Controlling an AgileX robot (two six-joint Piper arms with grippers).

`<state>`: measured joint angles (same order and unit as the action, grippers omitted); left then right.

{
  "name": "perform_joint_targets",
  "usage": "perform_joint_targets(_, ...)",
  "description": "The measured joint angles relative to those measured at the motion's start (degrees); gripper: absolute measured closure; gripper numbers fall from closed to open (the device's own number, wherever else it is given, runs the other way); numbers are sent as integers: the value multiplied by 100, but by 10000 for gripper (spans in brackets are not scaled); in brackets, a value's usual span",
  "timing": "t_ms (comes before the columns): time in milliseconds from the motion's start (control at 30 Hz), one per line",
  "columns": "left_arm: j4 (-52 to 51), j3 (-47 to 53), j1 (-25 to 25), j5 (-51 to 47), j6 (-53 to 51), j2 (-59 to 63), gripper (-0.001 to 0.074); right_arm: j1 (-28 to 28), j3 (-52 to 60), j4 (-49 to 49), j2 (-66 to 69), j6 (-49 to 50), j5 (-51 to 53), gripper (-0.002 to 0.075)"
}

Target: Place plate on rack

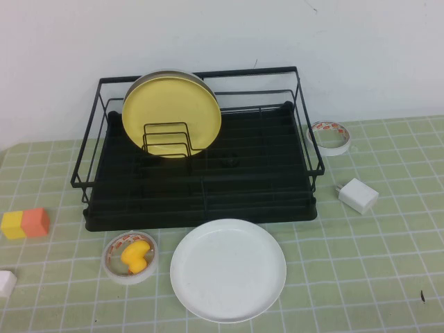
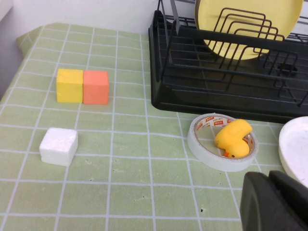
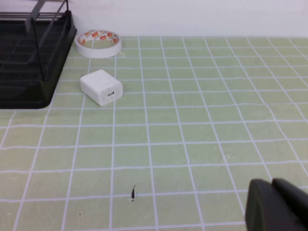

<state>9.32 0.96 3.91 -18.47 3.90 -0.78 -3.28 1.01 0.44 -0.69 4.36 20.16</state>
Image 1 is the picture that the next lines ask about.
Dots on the white tape roll red print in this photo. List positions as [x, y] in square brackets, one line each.
[119, 277]
[329, 150]

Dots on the green checked tablecloth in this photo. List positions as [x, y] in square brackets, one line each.
[347, 277]

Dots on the yellow rubber duck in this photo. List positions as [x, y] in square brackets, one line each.
[133, 256]

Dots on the orange cube block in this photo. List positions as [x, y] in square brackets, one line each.
[34, 223]

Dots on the white block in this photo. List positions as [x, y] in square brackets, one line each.
[6, 282]

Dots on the white round plate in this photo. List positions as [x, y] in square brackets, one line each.
[225, 274]

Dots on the yellow round plate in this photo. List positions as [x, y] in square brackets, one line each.
[170, 104]

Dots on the black plastic drip tray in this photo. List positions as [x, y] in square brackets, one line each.
[243, 194]

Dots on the yellow cube block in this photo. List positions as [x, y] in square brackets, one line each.
[12, 225]

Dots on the white USB wall charger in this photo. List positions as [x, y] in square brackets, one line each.
[359, 196]

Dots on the grey metal round plate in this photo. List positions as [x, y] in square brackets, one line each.
[138, 80]

